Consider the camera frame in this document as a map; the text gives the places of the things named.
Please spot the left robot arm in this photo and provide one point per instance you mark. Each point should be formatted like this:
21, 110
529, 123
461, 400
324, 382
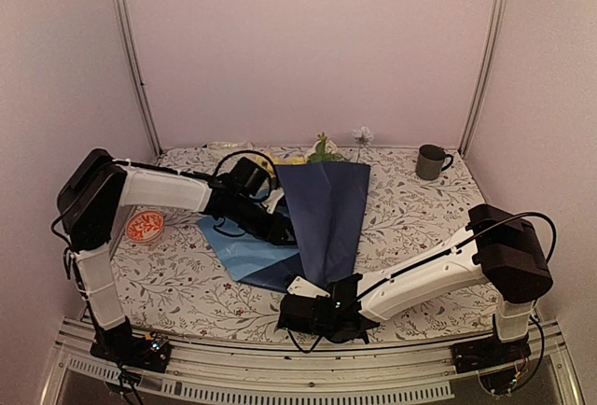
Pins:
101, 193

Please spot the front aluminium rail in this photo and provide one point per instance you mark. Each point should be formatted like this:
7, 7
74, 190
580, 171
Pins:
210, 371

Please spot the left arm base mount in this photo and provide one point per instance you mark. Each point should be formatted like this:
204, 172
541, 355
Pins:
151, 354

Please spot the left aluminium frame post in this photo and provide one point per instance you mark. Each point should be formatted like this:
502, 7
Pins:
139, 86

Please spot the red patterned small dish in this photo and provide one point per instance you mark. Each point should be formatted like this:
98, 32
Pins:
145, 226

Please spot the right aluminium frame post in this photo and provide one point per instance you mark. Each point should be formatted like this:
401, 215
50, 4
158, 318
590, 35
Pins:
498, 10

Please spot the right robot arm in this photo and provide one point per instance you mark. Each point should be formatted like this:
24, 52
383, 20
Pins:
494, 248

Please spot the white fake flower stem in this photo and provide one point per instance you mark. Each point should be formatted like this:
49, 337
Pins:
323, 150

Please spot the aluminium frame post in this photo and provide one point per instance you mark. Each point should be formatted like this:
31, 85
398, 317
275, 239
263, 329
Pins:
139, 86
498, 10

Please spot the floral patterned tablecloth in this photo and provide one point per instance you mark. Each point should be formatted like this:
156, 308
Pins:
375, 245

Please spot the dark grey metal mug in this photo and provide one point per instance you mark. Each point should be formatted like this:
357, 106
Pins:
432, 161

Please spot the yellow fake flower stem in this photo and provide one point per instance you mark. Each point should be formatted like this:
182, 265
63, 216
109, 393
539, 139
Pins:
265, 160

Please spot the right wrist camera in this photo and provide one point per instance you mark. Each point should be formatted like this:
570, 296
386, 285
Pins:
298, 286

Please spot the clear plastic wrap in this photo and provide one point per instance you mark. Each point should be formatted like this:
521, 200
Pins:
225, 147

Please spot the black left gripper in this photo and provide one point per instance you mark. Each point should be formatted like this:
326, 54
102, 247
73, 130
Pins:
274, 230

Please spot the pale blue fake flower stem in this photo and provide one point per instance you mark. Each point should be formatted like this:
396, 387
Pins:
363, 137

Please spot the blue wrapping paper sheet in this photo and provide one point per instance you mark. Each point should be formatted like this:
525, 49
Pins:
326, 203

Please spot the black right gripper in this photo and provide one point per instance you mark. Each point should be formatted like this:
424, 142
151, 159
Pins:
330, 286

